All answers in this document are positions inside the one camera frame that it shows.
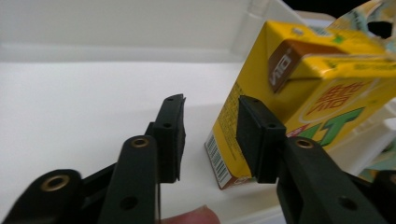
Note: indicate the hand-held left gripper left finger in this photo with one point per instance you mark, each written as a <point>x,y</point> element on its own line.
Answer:
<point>168,146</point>

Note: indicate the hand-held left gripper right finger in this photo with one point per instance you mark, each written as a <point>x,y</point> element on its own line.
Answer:
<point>255,146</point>

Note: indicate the yellow drink carton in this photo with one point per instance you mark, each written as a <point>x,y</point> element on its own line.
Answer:
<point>327,102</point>

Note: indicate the white plastic storage bin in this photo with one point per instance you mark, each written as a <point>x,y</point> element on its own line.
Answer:
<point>77,109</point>

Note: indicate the lemon print bag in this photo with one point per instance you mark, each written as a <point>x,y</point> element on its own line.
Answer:
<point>358,18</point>

